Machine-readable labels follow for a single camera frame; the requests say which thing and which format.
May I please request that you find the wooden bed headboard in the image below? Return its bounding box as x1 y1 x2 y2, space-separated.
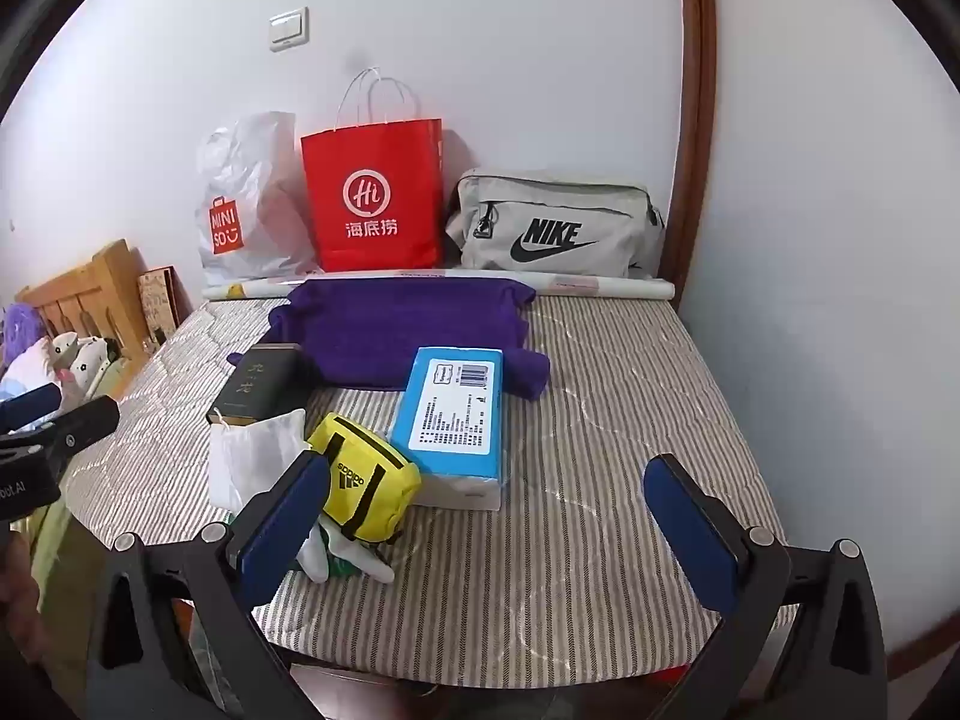
15 238 162 368

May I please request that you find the white plastic shopping bag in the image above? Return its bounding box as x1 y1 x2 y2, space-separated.
196 111 325 287

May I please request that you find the white wall light switch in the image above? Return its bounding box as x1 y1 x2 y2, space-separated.
268 6 310 53

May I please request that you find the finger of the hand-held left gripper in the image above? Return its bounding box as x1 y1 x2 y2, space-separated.
34 396 121 467
0 382 62 430

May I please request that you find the red paper shopping bag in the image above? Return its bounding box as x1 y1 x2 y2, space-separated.
300 67 445 272

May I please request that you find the blue tissue pack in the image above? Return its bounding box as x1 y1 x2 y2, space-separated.
388 346 511 513

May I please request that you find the white plush toy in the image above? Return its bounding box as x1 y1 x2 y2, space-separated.
46 330 82 391
75 337 115 398

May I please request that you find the grey waist bag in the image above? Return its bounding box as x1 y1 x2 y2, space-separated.
445 169 667 280

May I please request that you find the dark green tin box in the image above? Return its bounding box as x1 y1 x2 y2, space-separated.
205 343 308 423

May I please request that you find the white cloth with green edge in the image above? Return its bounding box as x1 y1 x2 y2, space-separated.
296 517 396 586

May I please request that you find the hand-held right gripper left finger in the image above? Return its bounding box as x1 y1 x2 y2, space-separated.
88 450 331 720

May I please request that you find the white drawstring pouch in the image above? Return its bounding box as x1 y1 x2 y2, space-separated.
208 409 308 515

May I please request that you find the rolled printed paper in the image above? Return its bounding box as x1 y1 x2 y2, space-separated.
201 270 676 302

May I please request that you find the purple towel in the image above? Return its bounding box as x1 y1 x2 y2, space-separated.
227 277 551 400

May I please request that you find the brown framed board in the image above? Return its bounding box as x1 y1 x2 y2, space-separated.
136 265 183 342

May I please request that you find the brown wooden door frame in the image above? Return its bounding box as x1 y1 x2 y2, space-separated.
660 0 719 308

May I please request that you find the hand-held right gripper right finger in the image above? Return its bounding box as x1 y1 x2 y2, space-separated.
643 454 890 720

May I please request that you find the yellow zip pouch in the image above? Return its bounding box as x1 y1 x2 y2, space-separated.
307 412 422 543

